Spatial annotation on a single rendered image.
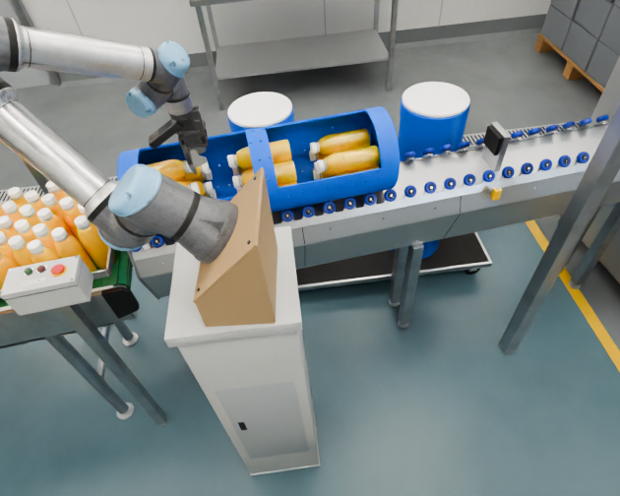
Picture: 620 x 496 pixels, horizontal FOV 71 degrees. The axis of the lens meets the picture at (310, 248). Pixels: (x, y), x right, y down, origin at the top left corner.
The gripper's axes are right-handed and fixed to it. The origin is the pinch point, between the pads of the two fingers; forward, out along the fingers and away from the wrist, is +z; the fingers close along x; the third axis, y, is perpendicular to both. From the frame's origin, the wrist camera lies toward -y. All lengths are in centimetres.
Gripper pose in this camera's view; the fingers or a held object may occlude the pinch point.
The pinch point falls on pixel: (192, 166)
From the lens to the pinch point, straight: 149.5
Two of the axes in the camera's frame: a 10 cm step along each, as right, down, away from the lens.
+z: 0.7, 6.7, 7.4
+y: 9.8, -2.0, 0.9
